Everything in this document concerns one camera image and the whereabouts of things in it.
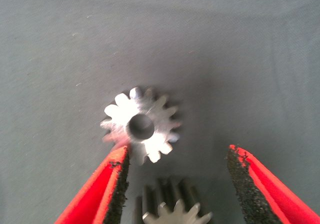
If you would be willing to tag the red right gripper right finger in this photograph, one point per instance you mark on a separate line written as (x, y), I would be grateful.
(270, 196)

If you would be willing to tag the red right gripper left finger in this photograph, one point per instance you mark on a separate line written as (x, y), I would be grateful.
(100, 196)

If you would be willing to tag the larger steel gear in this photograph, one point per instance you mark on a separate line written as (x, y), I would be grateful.
(175, 214)

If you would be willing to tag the small steel gear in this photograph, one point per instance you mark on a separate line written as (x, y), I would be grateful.
(160, 119)

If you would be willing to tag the dark grey table cloth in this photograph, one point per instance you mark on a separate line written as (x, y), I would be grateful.
(150, 34)

